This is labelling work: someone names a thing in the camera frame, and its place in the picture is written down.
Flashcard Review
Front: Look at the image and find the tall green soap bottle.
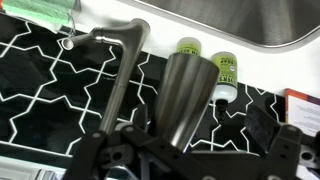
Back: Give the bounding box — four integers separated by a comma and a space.
211, 52, 238, 114

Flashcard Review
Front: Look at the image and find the short green soap bottle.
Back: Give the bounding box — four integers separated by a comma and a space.
176, 37, 202, 56

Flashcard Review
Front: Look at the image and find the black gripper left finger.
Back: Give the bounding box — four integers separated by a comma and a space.
62, 104, 214, 180

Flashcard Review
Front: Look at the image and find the stainless steel gooseneck faucet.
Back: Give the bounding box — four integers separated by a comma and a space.
62, 18, 219, 151

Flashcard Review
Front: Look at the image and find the green sponge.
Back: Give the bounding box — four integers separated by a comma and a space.
1, 0, 79, 32

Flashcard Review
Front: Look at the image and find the stainless steel sink basin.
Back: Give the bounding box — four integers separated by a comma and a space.
124, 0, 320, 53

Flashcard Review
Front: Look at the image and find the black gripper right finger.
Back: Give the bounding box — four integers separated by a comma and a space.
244, 105, 320, 180

